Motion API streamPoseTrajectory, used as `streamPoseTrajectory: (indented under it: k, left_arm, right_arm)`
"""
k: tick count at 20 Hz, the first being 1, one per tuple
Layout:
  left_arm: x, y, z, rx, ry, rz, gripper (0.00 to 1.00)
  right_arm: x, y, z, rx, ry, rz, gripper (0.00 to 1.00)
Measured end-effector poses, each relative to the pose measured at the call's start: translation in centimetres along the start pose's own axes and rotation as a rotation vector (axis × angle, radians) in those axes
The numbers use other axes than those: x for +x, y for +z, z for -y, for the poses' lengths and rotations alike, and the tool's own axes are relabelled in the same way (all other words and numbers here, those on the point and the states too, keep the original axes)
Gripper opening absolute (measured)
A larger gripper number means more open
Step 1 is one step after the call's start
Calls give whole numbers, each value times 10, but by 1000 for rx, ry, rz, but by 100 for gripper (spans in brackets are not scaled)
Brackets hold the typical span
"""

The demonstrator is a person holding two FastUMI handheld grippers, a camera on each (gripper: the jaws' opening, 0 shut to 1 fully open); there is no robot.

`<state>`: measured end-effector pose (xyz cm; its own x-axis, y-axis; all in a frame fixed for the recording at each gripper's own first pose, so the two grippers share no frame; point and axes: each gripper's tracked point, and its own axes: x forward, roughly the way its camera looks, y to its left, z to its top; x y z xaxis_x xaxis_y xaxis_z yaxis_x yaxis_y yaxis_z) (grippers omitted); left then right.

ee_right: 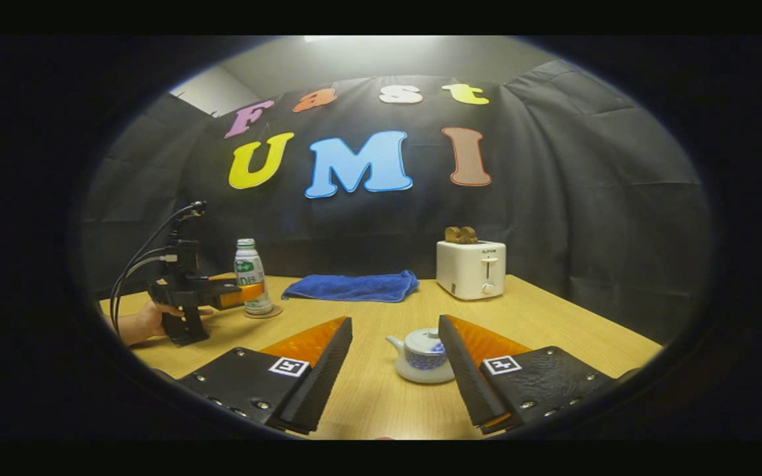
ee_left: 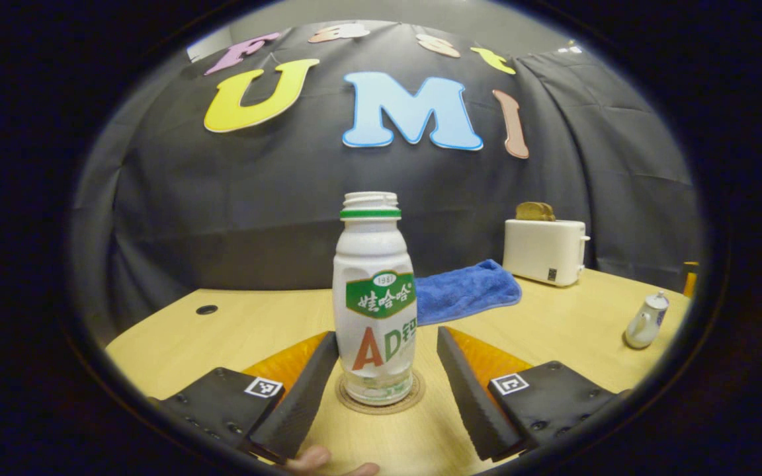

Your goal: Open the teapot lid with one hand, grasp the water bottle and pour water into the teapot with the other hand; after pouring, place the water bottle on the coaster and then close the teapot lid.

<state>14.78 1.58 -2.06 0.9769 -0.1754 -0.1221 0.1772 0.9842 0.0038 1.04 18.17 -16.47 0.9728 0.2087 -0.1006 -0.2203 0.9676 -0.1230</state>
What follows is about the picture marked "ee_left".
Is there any black backdrop cloth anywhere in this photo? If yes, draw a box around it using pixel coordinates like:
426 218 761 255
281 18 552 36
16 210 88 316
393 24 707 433
70 20 702 331

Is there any white water bottle green label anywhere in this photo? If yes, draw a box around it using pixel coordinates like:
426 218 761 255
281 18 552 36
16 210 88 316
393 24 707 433
332 191 418 406

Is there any round brown coaster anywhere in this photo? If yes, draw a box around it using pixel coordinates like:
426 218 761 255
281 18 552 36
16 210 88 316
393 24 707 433
335 370 426 415

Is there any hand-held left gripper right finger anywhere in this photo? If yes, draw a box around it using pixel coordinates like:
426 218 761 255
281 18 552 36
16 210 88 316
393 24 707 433
437 325 623 462

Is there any blue towel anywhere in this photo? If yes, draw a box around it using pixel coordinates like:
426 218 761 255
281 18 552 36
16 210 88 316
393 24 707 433
414 258 523 326

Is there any white teacup blue pattern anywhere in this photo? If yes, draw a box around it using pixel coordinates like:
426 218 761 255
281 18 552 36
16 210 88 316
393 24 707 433
624 291 671 350

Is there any white toaster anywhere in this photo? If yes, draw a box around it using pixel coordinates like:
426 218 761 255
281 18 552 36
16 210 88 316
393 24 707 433
503 219 591 287

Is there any brown toast slice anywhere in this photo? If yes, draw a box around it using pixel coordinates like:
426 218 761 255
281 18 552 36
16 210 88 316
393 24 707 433
515 202 557 223

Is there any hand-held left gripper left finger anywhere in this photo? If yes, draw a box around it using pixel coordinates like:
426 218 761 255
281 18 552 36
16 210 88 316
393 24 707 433
153 331 341 465

